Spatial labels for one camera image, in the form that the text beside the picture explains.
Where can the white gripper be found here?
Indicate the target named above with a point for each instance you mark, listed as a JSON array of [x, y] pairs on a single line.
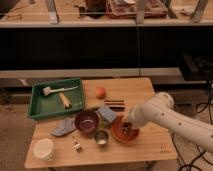
[[129, 120]]

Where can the purple grape bunch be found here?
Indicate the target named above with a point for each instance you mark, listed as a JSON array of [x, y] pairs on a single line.
[[126, 128]]

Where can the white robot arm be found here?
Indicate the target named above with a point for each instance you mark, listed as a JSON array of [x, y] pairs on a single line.
[[159, 110]]

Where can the red bowl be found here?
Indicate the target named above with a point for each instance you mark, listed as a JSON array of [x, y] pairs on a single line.
[[116, 131]]

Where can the purple bowl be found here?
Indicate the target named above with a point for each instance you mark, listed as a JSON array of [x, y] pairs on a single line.
[[87, 122]]

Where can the blue sponge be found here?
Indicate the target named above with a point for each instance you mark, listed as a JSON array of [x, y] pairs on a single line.
[[108, 114]]

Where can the orange fruit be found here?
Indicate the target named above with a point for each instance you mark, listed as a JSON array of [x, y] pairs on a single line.
[[100, 92]]

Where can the small metal cup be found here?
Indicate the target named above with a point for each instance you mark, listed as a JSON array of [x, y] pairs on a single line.
[[101, 137]]

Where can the grey cloth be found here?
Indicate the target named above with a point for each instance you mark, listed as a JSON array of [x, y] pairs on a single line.
[[65, 127]]

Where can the yellow corn cob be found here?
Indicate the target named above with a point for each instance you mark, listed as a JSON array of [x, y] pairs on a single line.
[[65, 101]]

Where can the white dish brush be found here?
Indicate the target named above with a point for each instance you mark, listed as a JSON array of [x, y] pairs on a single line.
[[48, 90]]

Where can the green plastic tray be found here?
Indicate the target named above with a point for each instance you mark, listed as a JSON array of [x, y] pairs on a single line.
[[45, 107]]

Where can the white round container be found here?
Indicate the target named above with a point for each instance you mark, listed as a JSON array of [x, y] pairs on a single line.
[[44, 149]]

